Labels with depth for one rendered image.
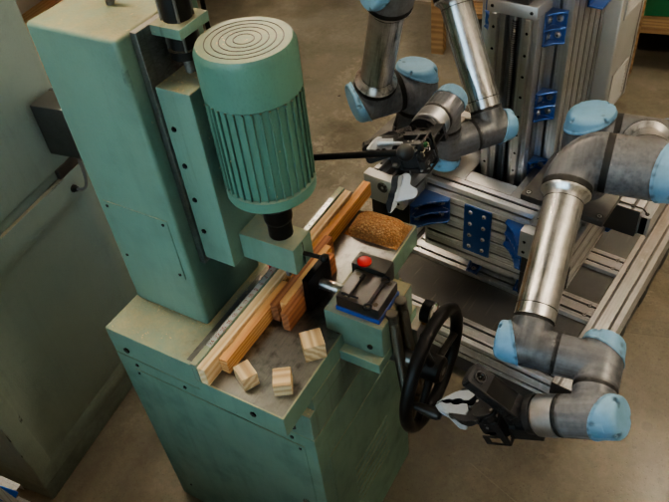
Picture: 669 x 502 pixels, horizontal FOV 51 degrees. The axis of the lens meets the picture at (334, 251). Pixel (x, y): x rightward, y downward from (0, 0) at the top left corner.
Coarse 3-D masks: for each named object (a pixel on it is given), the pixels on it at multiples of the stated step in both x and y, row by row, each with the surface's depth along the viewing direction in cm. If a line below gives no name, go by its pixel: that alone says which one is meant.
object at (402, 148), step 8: (400, 144) 133; (408, 144) 133; (336, 152) 143; (344, 152) 142; (352, 152) 140; (360, 152) 139; (368, 152) 138; (376, 152) 137; (384, 152) 136; (392, 152) 135; (400, 152) 132; (408, 152) 132; (408, 160) 133
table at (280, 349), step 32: (352, 256) 163; (384, 256) 162; (320, 320) 150; (256, 352) 146; (288, 352) 145; (352, 352) 147; (224, 384) 140; (320, 384) 144; (256, 416) 138; (288, 416) 135
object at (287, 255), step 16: (256, 224) 149; (240, 240) 149; (256, 240) 146; (272, 240) 145; (288, 240) 145; (304, 240) 145; (256, 256) 150; (272, 256) 147; (288, 256) 144; (304, 256) 147
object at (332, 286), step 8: (320, 264) 149; (328, 264) 152; (312, 272) 147; (320, 272) 149; (328, 272) 153; (304, 280) 146; (312, 280) 147; (320, 280) 150; (328, 280) 150; (304, 288) 148; (312, 288) 148; (320, 288) 151; (328, 288) 149; (336, 288) 148; (312, 296) 149; (320, 296) 153; (312, 304) 150
